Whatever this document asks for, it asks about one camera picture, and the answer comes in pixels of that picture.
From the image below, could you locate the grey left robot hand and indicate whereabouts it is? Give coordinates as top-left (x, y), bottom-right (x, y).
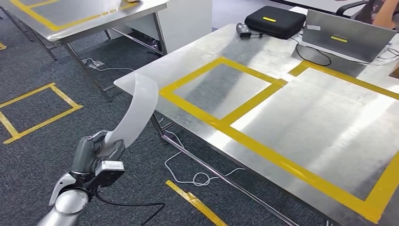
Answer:
top-left (71, 130), bottom-right (126, 175)

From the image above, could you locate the white curved plastic part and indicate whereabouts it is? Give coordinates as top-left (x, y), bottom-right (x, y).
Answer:
top-left (104, 73), bottom-right (159, 149)

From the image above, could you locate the yellow workbench tape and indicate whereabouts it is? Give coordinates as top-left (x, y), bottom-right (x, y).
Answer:
top-left (159, 56), bottom-right (399, 224)

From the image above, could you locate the steel workbench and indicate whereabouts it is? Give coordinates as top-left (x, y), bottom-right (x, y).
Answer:
top-left (113, 23), bottom-right (399, 226)

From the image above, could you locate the yellow floor tape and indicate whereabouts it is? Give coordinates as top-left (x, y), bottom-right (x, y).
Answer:
top-left (0, 82), bottom-right (84, 145)
top-left (165, 180), bottom-right (228, 226)

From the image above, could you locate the yellow table tape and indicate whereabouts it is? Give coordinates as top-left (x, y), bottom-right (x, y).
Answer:
top-left (11, 0), bottom-right (138, 32)

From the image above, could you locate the black power adapter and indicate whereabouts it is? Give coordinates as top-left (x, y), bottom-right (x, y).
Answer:
top-left (236, 23), bottom-right (253, 39)

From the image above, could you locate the black zip case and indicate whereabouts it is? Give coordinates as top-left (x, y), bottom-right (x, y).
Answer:
top-left (244, 5), bottom-right (307, 40)

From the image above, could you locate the white table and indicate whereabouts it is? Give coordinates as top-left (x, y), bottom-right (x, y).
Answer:
top-left (288, 5), bottom-right (399, 68)

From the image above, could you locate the silver laptop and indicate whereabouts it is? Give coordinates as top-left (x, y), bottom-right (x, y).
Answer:
top-left (302, 8), bottom-right (398, 63)

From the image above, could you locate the black office chair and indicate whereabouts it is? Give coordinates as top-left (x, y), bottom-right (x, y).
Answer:
top-left (336, 0), bottom-right (370, 18)

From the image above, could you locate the person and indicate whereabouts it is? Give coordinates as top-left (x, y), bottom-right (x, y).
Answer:
top-left (355, 0), bottom-right (399, 30)

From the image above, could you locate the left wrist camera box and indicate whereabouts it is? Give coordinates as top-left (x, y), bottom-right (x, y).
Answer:
top-left (84, 160), bottom-right (125, 189)

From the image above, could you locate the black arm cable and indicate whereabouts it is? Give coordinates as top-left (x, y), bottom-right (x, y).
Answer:
top-left (93, 191), bottom-right (167, 226)

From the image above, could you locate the white floor cable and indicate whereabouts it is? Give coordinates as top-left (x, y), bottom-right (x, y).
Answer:
top-left (163, 129), bottom-right (246, 187)
top-left (82, 57), bottom-right (135, 73)

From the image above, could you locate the black laptop cable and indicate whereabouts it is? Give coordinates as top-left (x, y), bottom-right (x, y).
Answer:
top-left (251, 31), bottom-right (333, 67)

